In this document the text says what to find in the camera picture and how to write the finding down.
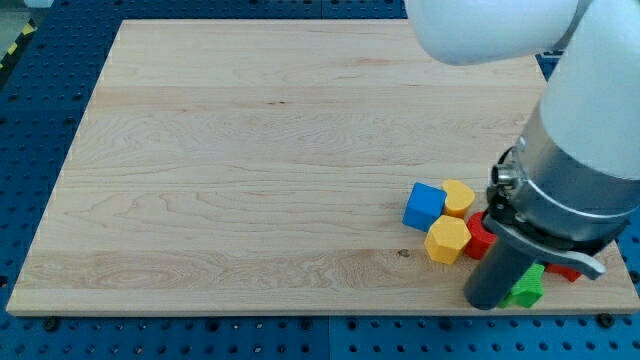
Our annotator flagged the light wooden board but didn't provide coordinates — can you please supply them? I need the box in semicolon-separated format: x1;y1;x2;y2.
5;19;640;317

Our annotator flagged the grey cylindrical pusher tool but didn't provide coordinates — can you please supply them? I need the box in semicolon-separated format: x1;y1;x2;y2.
463;238;534;310

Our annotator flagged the yellow hexagon block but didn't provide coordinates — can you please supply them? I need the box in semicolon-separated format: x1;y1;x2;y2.
424;215;471;265

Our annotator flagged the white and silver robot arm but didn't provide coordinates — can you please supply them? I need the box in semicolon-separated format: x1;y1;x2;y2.
406;1;639;284

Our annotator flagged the red block behind tool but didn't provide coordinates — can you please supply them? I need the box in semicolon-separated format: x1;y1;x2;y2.
545;264;582;283

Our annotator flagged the blue cube block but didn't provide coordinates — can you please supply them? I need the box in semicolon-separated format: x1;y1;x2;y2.
402;182;446;232

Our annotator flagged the yellow heart block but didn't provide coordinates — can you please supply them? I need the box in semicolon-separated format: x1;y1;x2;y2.
441;179;476;219

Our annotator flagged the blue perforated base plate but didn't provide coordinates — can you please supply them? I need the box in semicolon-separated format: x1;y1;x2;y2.
1;0;639;359

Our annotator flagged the green star block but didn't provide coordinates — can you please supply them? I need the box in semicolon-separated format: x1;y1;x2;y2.
498;264;545;309

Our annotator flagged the red cylinder block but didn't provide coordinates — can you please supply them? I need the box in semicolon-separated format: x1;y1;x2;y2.
465;212;497;260

